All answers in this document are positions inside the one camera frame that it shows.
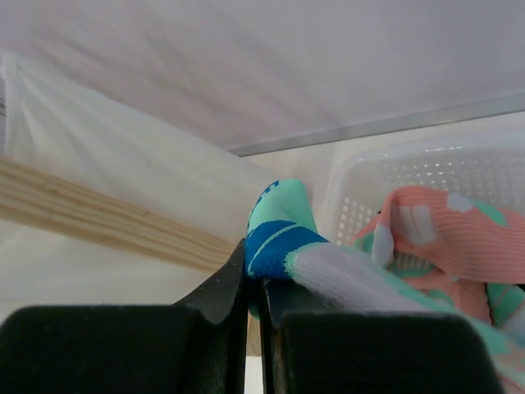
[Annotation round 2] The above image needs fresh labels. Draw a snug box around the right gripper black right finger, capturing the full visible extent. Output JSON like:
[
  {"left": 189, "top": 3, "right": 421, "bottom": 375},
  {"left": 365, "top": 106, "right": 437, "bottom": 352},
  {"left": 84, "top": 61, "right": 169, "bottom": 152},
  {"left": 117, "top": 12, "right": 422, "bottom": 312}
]
[{"left": 260, "top": 280, "right": 504, "bottom": 394}]

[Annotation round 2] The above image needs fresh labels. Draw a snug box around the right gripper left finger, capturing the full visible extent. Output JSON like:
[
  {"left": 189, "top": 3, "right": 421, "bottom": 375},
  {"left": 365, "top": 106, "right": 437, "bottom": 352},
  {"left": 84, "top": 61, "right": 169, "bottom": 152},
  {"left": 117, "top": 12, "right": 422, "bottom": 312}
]
[{"left": 1, "top": 245, "right": 248, "bottom": 393}]

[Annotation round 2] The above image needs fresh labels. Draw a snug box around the mint green sock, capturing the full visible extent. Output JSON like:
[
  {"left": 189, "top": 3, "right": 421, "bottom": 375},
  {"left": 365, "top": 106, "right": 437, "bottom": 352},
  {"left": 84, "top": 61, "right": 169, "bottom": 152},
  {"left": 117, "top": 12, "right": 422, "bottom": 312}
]
[{"left": 244, "top": 178, "right": 525, "bottom": 394}]

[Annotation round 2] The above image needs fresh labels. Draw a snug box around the wooden clothes rack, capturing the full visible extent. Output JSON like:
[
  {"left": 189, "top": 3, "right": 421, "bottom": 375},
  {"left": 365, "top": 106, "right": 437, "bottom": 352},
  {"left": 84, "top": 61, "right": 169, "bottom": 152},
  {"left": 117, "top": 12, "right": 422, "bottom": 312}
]
[{"left": 1, "top": 158, "right": 235, "bottom": 273}]

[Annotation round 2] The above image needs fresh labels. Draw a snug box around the white plastic basket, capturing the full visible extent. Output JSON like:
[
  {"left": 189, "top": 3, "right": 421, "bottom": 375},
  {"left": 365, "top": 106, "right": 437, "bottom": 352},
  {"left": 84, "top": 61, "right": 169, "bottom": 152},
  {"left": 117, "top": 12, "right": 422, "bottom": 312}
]
[{"left": 323, "top": 131, "right": 524, "bottom": 245}]

